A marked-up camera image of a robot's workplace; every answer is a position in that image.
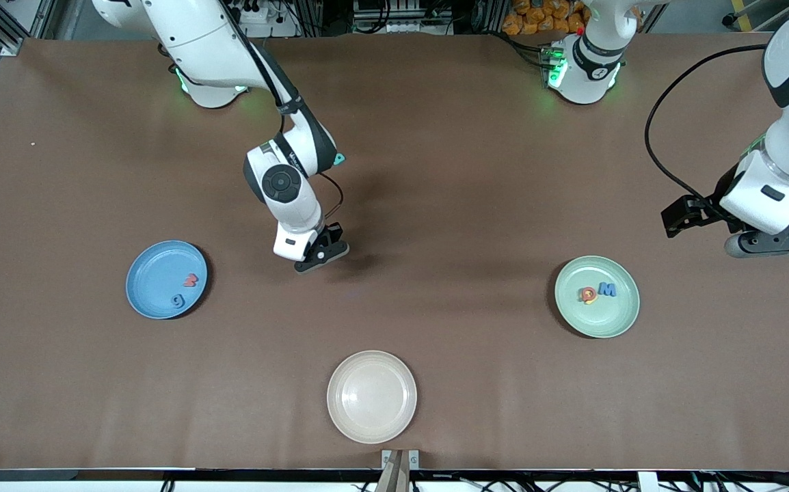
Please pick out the blue letter g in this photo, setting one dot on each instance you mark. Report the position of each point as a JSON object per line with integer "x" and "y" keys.
{"x": 174, "y": 301}

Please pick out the blue plate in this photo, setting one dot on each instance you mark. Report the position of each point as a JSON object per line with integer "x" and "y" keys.
{"x": 155, "y": 273}

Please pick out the yellow capital letter H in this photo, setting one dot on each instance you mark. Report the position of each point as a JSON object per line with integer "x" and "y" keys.
{"x": 590, "y": 301}

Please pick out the grey electronics unit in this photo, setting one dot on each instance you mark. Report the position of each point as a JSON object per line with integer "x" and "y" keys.
{"x": 401, "y": 14}

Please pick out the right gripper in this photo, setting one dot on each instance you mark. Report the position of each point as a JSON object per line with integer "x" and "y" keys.
{"x": 331, "y": 234}

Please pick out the beige plate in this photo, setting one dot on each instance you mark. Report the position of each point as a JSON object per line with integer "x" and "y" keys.
{"x": 371, "y": 396}

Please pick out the white clamp block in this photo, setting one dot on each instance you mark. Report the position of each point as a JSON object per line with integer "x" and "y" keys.
{"x": 647, "y": 482}

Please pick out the blue capital letter M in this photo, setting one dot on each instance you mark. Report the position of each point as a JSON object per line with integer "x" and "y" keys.
{"x": 607, "y": 290}

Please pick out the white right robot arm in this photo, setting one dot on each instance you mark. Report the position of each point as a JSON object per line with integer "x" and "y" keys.
{"x": 189, "y": 34}

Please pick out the grey metal bracket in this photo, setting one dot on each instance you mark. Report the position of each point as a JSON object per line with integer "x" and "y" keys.
{"x": 386, "y": 456}

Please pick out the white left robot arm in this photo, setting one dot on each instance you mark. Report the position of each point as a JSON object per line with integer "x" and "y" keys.
{"x": 586, "y": 75}

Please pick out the red letter Q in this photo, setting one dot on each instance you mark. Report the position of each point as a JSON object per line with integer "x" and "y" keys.
{"x": 580, "y": 294}

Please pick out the tan mounting post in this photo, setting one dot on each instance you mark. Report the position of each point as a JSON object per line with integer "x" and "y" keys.
{"x": 394, "y": 478}

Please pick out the red letter w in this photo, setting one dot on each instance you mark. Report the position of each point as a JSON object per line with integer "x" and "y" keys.
{"x": 191, "y": 280}

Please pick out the orange snack packets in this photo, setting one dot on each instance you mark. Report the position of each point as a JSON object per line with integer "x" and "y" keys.
{"x": 538, "y": 17}

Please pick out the white power strip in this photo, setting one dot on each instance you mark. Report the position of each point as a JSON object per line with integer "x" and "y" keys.
{"x": 261, "y": 17}

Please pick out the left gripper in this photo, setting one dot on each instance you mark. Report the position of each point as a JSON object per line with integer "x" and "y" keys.
{"x": 724, "y": 190}

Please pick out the green plate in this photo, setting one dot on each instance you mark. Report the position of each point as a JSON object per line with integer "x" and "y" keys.
{"x": 606, "y": 318}

